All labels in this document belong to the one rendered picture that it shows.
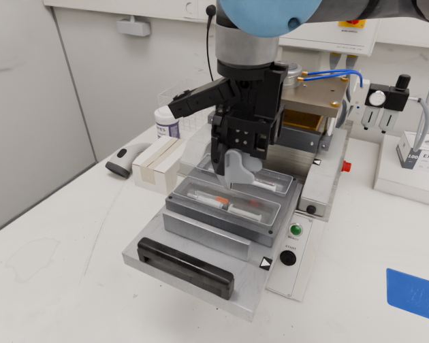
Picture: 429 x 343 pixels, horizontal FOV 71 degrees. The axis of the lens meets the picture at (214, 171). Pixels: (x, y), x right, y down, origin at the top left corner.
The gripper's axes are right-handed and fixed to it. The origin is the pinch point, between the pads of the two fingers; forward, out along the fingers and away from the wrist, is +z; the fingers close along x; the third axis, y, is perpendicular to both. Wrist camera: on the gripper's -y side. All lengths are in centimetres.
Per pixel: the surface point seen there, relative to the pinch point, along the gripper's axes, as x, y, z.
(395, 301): 11.9, 35.4, 28.8
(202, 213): -4.1, -2.3, 4.9
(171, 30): 86, -64, -1
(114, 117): 87, -112, 53
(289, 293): 2.8, 14.4, 27.6
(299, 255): 6.6, 14.4, 19.3
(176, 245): -10.3, -3.9, 7.2
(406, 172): 56, 37, 24
